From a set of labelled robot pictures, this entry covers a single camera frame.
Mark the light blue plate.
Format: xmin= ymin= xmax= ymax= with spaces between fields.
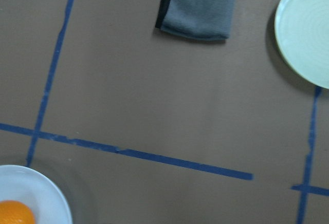
xmin=1 ymin=165 xmax=73 ymax=223

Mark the grey folded cloth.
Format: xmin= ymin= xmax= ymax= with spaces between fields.
xmin=155 ymin=0 xmax=235 ymax=41

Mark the orange fruit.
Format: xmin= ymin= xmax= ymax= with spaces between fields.
xmin=1 ymin=200 xmax=36 ymax=224

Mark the green plate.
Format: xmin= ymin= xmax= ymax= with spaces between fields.
xmin=274 ymin=0 xmax=328 ymax=88

